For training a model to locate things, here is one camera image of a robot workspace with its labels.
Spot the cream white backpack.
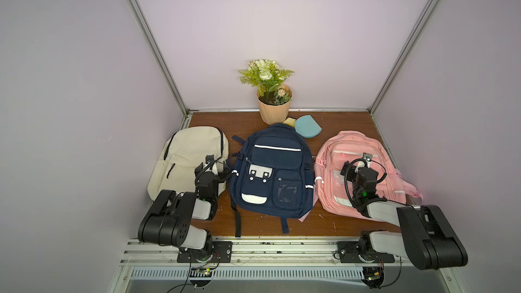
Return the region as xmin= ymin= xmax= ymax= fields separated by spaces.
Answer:
xmin=147 ymin=126 xmax=229 ymax=200

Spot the aluminium front rail frame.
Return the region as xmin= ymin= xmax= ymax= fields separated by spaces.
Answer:
xmin=107 ymin=235 xmax=469 ymax=293

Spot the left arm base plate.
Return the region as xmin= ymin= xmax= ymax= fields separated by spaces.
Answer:
xmin=176 ymin=241 xmax=233 ymax=263

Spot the beige plant pot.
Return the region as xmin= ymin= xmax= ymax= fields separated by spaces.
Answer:
xmin=257 ymin=84 xmax=293 ymax=125

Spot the pink backpack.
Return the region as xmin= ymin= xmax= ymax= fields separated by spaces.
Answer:
xmin=298 ymin=130 xmax=423 ymax=222

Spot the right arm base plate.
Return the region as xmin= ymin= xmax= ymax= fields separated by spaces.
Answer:
xmin=334 ymin=241 xmax=395 ymax=264

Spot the teal plastic paddle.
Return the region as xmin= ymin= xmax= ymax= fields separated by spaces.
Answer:
xmin=294 ymin=115 xmax=322 ymax=138

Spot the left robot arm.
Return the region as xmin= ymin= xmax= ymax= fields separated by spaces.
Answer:
xmin=138 ymin=155 xmax=231 ymax=263

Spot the artificial green flowering plant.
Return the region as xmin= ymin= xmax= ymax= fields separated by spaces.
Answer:
xmin=238 ymin=59 xmax=294 ymax=106

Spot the navy blue backpack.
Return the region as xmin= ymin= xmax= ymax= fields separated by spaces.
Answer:
xmin=228 ymin=123 xmax=315 ymax=237

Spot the yellow sponge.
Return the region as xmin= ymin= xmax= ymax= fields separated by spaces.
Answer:
xmin=283 ymin=117 xmax=296 ymax=128

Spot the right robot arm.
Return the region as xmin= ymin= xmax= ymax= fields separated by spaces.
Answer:
xmin=341 ymin=154 xmax=469 ymax=270

